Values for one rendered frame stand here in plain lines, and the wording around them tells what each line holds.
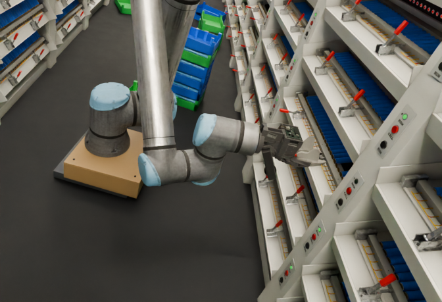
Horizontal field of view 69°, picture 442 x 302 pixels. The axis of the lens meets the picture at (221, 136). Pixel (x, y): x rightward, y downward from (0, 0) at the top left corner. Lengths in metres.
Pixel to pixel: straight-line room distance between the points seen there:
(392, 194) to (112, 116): 0.99
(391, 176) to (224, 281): 0.79
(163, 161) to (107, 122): 0.53
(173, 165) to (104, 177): 0.57
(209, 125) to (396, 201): 0.46
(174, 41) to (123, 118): 0.40
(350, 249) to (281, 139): 0.32
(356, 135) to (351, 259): 0.31
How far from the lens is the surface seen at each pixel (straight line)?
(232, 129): 0.84
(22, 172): 1.61
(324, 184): 1.03
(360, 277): 0.87
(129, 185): 1.37
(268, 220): 1.38
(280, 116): 1.48
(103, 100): 1.30
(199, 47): 1.94
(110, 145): 1.41
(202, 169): 0.90
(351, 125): 0.96
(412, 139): 0.75
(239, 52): 2.81
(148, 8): 0.93
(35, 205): 1.48
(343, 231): 0.91
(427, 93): 0.75
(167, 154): 0.86
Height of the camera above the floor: 1.13
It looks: 35 degrees down
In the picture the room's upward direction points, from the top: 20 degrees clockwise
